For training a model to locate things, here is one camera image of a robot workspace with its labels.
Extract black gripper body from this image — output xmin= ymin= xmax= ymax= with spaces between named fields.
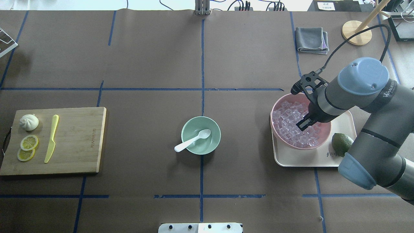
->
xmin=306 ymin=99 xmax=331 ymax=123

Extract white plastic spoon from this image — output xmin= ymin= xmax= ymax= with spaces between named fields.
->
xmin=174 ymin=129 xmax=211 ymax=152

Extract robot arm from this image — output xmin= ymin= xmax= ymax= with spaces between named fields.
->
xmin=291 ymin=57 xmax=414 ymax=204

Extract pile of ice cubes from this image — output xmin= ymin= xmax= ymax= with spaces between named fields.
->
xmin=272 ymin=101 xmax=321 ymax=149

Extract pink bowl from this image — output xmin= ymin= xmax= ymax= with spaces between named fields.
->
xmin=270 ymin=93 xmax=331 ymax=150

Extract green bowl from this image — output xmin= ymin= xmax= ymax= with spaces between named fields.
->
xmin=181 ymin=116 xmax=222 ymax=155

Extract cream plastic tray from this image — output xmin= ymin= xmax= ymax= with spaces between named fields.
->
xmin=272 ymin=111 xmax=357 ymax=168

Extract green lime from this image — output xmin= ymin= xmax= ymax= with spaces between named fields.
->
xmin=331 ymin=133 xmax=354 ymax=157

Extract grey folded cloth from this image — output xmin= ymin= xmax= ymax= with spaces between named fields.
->
xmin=295 ymin=28 xmax=329 ymax=55

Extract wooden stand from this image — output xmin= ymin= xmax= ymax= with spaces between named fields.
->
xmin=341 ymin=0 xmax=391 ymax=46

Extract black framed tray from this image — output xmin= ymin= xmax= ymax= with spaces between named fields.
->
xmin=387 ymin=15 xmax=414 ymax=42

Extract bamboo cutting board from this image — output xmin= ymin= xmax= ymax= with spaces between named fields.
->
xmin=1 ymin=107 xmax=106 ymax=176

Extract yellow plastic knife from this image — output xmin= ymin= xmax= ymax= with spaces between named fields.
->
xmin=44 ymin=115 xmax=60 ymax=164

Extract white steamed bun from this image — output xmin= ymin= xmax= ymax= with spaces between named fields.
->
xmin=19 ymin=114 xmax=39 ymax=131

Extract upper lemon slice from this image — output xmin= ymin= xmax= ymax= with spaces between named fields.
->
xmin=20 ymin=135 xmax=39 ymax=151

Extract lemon slice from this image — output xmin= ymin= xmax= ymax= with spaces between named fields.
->
xmin=16 ymin=149 xmax=36 ymax=162
xmin=20 ymin=135 xmax=39 ymax=151

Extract lower lemon slice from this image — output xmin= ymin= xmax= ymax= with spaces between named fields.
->
xmin=16 ymin=149 xmax=36 ymax=162

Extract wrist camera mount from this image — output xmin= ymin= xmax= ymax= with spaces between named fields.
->
xmin=291 ymin=69 xmax=329 ymax=103

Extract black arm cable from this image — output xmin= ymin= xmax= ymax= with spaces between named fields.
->
xmin=315 ymin=24 xmax=391 ymax=75

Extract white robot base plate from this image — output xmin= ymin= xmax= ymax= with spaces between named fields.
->
xmin=158 ymin=222 xmax=244 ymax=233

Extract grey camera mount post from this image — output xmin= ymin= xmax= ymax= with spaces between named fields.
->
xmin=195 ymin=0 xmax=211 ymax=15

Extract white wire rack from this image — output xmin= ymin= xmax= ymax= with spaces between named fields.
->
xmin=0 ymin=28 xmax=18 ymax=57

